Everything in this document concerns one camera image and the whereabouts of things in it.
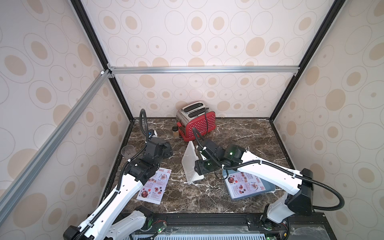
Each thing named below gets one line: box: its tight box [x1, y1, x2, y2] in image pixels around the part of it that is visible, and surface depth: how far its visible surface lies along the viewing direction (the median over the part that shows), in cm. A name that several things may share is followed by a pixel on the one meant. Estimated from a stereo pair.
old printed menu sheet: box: [136, 167, 172, 205], surface depth 87 cm
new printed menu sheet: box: [225, 171, 266, 199], surface depth 87 cm
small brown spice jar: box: [172, 126, 180, 140], surface depth 104 cm
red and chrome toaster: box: [176, 101, 216, 142], surface depth 102 cm
